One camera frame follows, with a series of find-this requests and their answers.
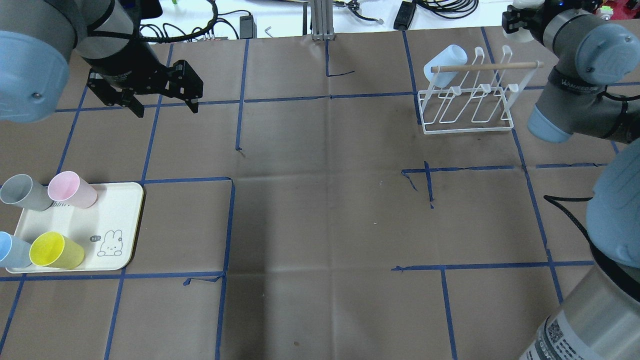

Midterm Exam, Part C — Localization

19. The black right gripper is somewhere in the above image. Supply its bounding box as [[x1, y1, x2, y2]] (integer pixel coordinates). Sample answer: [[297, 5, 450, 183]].
[[502, 0, 563, 43]]

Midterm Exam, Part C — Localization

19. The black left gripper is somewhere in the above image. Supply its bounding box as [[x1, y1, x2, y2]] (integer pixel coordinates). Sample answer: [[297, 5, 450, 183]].
[[86, 42, 204, 118]]

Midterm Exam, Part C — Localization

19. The light blue plastic cup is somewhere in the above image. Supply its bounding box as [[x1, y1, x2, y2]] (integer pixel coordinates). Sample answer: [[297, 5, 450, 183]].
[[423, 44, 467, 88]]

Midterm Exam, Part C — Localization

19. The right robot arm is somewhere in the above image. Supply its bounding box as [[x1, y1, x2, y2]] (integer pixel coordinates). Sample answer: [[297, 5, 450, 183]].
[[502, 0, 639, 360]]

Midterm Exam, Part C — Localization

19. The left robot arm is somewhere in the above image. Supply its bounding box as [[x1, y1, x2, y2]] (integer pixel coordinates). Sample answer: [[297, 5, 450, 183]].
[[0, 0, 204, 123]]

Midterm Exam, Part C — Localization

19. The pink plastic cup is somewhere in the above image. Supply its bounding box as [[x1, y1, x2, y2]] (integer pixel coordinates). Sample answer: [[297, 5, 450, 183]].
[[46, 171, 98, 208]]

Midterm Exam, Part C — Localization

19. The grey plastic cup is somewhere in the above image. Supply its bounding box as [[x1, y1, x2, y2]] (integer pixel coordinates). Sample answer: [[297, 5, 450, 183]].
[[0, 174, 54, 212]]

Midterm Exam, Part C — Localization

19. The yellow plastic cup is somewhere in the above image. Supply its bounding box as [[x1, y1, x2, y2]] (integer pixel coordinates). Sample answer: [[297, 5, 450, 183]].
[[29, 231, 85, 270]]

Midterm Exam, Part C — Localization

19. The light blue cup back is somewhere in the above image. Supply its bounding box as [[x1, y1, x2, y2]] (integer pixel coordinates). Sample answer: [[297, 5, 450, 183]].
[[0, 231, 32, 268]]

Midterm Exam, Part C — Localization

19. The black power brick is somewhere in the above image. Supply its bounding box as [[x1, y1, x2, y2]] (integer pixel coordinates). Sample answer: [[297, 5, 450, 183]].
[[392, 0, 418, 31]]

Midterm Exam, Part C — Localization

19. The cream serving tray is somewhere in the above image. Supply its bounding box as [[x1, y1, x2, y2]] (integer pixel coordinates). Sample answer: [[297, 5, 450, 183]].
[[14, 182, 145, 272]]

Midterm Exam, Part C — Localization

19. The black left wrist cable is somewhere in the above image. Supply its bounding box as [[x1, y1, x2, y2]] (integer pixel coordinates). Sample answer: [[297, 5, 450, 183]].
[[137, 0, 220, 45]]

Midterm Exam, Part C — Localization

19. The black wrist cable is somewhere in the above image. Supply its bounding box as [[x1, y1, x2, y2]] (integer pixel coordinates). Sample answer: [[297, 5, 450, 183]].
[[137, 0, 220, 45], [543, 195, 596, 246]]

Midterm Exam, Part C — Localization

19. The coiled black cable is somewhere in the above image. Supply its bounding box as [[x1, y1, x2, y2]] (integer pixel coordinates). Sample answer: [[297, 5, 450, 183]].
[[417, 0, 481, 20]]

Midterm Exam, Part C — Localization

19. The white wire cup rack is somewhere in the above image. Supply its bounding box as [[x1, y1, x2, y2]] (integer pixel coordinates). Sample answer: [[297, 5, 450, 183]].
[[417, 45, 545, 135]]

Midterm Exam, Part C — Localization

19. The aluminium frame post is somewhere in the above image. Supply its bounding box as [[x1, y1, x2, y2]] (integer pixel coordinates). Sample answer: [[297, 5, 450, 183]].
[[310, 0, 335, 41]]

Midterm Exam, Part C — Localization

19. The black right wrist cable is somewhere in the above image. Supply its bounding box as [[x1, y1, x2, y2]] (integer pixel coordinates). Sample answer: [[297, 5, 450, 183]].
[[543, 195, 596, 246]]

